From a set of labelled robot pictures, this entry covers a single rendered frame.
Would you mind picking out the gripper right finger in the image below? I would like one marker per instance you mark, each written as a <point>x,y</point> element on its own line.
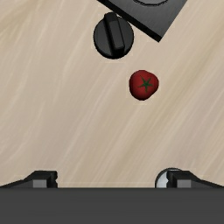
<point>182,180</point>

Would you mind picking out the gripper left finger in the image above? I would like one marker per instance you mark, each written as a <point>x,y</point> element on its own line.
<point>43,179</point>

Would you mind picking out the stove plate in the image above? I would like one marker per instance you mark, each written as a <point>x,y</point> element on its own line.
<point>151,14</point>

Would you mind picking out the red tomato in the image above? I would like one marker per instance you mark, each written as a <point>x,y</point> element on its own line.
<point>143,85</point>

